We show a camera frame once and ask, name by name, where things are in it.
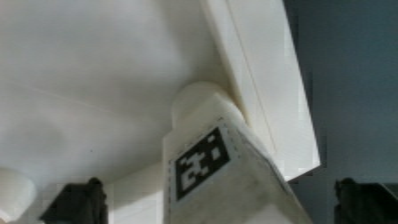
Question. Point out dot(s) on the white square table top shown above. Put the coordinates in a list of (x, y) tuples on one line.
[(101, 56)]

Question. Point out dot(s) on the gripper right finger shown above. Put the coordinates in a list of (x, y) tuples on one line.
[(367, 202)]

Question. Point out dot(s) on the white table leg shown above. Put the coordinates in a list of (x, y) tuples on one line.
[(225, 187)]

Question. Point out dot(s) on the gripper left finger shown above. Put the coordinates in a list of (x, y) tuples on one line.
[(79, 206)]

